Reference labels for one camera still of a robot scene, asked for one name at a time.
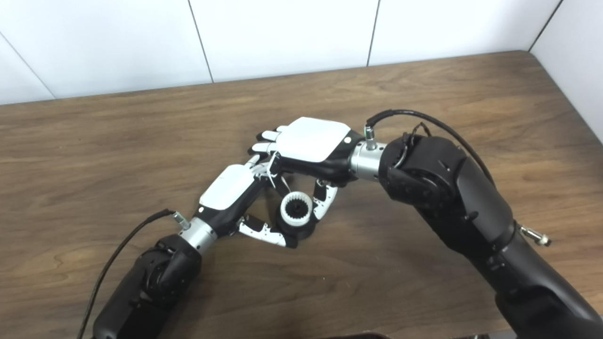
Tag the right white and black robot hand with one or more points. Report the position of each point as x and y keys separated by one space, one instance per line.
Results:
x=311 y=139

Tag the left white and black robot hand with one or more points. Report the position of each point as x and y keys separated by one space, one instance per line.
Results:
x=226 y=188

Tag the round black part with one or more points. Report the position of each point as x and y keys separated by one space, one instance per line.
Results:
x=306 y=231

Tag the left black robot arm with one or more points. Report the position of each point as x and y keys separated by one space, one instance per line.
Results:
x=146 y=292

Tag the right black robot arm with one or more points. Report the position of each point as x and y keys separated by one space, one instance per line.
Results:
x=471 y=202

